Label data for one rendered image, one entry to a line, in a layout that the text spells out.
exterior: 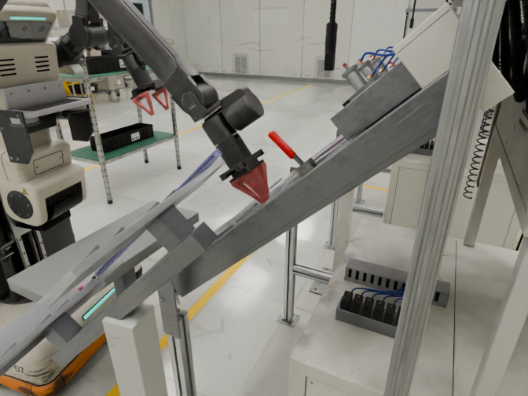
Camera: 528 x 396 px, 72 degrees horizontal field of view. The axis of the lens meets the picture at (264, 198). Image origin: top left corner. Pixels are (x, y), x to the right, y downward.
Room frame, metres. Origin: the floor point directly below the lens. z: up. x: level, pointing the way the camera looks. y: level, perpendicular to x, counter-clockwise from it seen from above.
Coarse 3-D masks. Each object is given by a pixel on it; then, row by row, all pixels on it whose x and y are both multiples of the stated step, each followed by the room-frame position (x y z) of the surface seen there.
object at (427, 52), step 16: (432, 16) 0.51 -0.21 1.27; (448, 16) 0.50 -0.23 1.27; (416, 32) 0.52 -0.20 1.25; (432, 32) 0.51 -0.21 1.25; (448, 32) 0.50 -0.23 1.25; (400, 48) 0.52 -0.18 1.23; (416, 48) 0.52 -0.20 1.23; (432, 48) 0.51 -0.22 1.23; (448, 48) 0.50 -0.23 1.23; (416, 64) 0.51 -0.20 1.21; (432, 64) 0.51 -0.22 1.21; (448, 64) 0.50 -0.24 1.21; (416, 80) 0.51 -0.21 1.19; (432, 80) 0.50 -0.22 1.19; (496, 80) 0.47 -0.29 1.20; (496, 96) 0.47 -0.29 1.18
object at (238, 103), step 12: (192, 96) 0.72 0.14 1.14; (228, 96) 0.72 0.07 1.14; (240, 96) 0.72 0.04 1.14; (252, 96) 0.74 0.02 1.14; (192, 108) 0.72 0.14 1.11; (204, 108) 0.72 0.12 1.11; (216, 108) 0.75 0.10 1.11; (228, 108) 0.72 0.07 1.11; (240, 108) 0.70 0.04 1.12; (252, 108) 0.70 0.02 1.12; (228, 120) 0.71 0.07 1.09; (240, 120) 0.71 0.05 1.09; (252, 120) 0.71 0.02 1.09
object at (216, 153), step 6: (216, 150) 0.54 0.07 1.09; (210, 156) 0.54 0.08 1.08; (216, 156) 0.53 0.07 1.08; (204, 162) 0.54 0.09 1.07; (210, 162) 0.54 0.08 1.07; (198, 168) 0.54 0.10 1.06; (204, 168) 0.54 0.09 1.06; (192, 174) 0.55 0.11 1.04; (186, 180) 0.55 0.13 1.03; (180, 186) 0.56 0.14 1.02; (126, 246) 0.60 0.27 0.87; (120, 252) 0.61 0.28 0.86; (114, 258) 0.61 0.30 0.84; (108, 264) 0.62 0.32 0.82; (102, 270) 0.63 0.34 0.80; (96, 276) 0.63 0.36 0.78
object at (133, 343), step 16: (144, 304) 0.49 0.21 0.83; (112, 320) 0.45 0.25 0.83; (128, 320) 0.45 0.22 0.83; (144, 320) 0.46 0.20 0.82; (112, 336) 0.45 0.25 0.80; (128, 336) 0.44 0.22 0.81; (144, 336) 0.46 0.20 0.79; (112, 352) 0.45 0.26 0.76; (128, 352) 0.44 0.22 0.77; (144, 352) 0.45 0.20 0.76; (160, 352) 0.49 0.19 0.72; (128, 368) 0.44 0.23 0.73; (144, 368) 0.44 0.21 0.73; (160, 368) 0.48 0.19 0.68; (128, 384) 0.45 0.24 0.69; (144, 384) 0.44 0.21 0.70; (160, 384) 0.48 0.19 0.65
